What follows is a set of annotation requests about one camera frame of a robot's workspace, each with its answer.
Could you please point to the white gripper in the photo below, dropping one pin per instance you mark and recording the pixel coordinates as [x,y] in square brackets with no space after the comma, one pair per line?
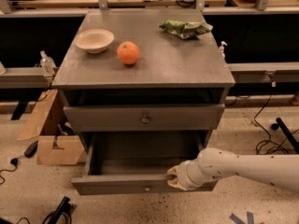
[186,175]

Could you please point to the white bowl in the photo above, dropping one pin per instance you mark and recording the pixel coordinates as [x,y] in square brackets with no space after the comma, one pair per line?
[94,41]

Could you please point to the clear plastic bottle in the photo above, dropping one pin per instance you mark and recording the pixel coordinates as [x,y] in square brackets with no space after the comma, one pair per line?
[47,63]

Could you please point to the grey top drawer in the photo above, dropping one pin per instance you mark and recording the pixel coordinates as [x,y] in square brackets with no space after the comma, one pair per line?
[124,118]

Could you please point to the green chip bag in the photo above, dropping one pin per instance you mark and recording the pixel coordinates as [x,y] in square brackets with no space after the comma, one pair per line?
[186,29]

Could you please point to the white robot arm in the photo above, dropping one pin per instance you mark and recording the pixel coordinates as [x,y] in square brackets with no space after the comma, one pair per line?
[213,164]

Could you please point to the orange fruit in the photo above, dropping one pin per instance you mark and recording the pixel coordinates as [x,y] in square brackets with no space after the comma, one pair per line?
[128,53]

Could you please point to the small white pump bottle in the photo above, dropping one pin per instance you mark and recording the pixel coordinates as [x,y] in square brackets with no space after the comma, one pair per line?
[222,48]

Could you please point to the black power adapter left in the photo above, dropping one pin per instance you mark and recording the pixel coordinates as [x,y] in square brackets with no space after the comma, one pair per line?
[31,150]

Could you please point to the black stand leg right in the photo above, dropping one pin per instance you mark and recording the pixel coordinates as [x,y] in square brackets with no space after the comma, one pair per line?
[280,124]

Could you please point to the grey drawer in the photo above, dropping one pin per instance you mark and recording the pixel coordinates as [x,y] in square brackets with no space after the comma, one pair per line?
[124,118]
[135,162]

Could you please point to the black device bottom left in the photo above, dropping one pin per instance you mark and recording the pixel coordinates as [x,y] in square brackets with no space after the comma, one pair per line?
[65,209]

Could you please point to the cardboard box pieces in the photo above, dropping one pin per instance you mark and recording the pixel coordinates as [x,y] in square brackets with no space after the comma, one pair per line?
[54,145]

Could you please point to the grey drawer cabinet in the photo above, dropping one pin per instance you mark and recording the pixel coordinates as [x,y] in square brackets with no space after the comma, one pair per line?
[170,71]

